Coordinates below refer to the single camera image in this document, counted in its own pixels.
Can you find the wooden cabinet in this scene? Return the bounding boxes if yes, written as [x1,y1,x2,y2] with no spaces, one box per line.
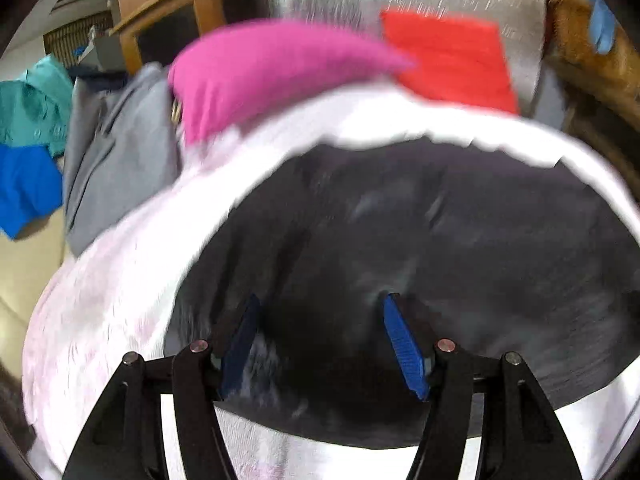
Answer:
[111,0,258,75]

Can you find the wicker basket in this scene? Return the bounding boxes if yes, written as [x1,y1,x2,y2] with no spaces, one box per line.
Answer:
[549,0,639,98]

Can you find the teal shirt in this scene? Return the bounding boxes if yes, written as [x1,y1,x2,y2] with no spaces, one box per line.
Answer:
[0,54,73,158]

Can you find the red orange cushion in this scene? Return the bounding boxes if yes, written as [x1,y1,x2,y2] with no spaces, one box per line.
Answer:
[380,9,518,115]

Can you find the grey garment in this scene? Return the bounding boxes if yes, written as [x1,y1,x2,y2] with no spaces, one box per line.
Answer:
[63,63,180,257]

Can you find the magenta pillow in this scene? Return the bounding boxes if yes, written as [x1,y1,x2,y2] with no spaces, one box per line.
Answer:
[168,20,413,145]

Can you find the blue jacket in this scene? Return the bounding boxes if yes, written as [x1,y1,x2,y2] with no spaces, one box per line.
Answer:
[0,145,63,240]

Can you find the light blue cloth in basket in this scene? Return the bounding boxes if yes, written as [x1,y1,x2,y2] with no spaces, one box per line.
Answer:
[588,0,617,55]

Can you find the white pink bed blanket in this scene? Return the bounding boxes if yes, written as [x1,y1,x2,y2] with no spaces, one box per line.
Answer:
[22,84,639,479]

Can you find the black puffer jacket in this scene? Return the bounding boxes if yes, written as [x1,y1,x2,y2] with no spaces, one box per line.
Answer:
[164,139,639,448]

